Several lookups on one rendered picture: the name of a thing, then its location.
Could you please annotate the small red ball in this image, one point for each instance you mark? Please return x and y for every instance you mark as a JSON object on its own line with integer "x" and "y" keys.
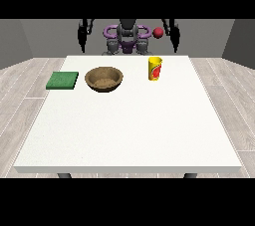
{"x": 158, "y": 32}

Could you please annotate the yellow cup with melon print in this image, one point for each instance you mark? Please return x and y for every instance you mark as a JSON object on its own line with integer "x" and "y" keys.
{"x": 154, "y": 69}

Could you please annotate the green square pad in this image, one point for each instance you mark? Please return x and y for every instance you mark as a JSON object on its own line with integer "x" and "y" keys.
{"x": 62, "y": 80}

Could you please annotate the grey robot trunk purple rings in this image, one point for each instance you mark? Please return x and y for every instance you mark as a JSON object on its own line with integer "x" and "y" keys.
{"x": 127, "y": 42}

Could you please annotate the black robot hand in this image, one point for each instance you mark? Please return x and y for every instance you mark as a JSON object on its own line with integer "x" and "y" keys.
{"x": 81, "y": 37}
{"x": 175, "y": 37}

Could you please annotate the dark table leg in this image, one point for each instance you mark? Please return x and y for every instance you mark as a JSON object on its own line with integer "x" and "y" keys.
{"x": 190, "y": 175}
{"x": 64, "y": 175}

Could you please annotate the brown wooden bowl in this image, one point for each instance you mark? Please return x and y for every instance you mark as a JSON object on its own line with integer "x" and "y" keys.
{"x": 104, "y": 79}

